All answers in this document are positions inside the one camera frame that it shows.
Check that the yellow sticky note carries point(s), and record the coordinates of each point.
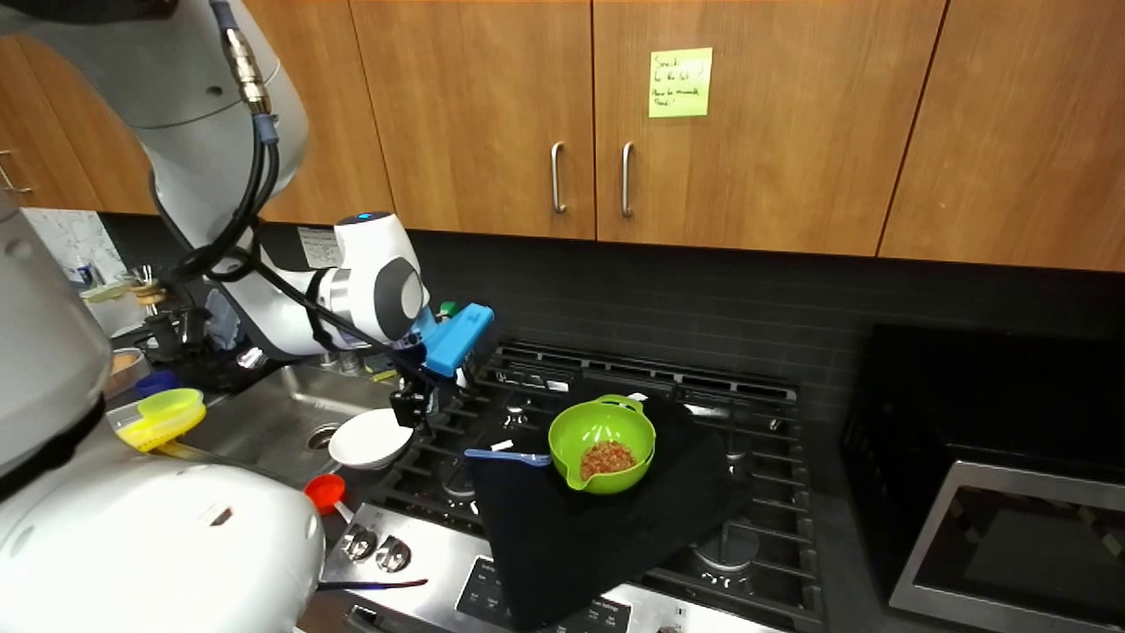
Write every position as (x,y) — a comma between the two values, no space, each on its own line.
(678,82)

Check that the black gas stove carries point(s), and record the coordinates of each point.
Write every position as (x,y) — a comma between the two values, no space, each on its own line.
(751,516)

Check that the wooden cabinet door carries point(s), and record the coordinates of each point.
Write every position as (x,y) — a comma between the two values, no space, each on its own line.
(1021,127)
(337,117)
(470,117)
(776,154)

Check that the black ribbed cloth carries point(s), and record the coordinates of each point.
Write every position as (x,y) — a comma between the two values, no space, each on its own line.
(585,541)

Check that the brown food bits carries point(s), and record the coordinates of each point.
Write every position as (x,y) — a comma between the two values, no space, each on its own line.
(606,460)

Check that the light green bowl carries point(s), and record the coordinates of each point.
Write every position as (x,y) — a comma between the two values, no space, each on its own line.
(575,452)

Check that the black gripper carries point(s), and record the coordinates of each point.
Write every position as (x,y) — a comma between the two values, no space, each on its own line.
(418,369)

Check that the yellow green sponge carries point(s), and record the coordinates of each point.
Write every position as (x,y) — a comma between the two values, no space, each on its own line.
(163,420)

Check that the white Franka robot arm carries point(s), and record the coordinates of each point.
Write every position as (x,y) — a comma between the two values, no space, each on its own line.
(108,541)

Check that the white round plate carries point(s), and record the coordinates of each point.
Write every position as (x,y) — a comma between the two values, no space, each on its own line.
(367,443)

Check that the stainless steel sink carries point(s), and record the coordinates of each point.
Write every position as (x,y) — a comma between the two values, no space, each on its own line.
(265,410)

